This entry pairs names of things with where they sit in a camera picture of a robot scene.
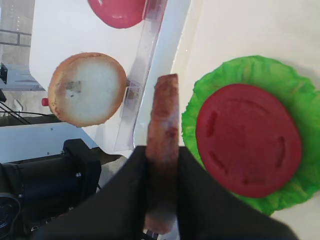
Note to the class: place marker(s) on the brown meat patty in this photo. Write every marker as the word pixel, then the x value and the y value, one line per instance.
pixel 162 153

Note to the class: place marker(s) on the left bread bun slice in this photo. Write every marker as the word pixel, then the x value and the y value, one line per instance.
pixel 87 89

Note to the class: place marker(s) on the upright red tomato slice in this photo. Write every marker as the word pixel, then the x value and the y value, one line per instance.
pixel 119 14

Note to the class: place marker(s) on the white metal tray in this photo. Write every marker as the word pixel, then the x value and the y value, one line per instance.
pixel 216 31

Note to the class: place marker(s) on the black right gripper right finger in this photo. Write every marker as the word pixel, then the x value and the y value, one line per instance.
pixel 207 211

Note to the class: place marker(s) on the tomato slice in tray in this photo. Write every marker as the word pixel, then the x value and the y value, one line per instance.
pixel 247 140

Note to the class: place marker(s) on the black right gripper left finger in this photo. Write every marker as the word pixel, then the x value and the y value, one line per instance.
pixel 116 212

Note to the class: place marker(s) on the long clear left strip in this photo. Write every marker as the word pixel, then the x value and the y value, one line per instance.
pixel 153 17

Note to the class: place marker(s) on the red emergency stop button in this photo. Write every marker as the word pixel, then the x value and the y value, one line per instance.
pixel 44 102

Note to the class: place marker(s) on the lettuce leaf in tray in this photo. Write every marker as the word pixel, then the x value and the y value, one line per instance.
pixel 300 98

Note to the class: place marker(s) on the clear rail left bun holder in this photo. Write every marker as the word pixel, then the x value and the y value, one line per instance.
pixel 130 100

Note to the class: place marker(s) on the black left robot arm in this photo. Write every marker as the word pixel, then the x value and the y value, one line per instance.
pixel 34 191

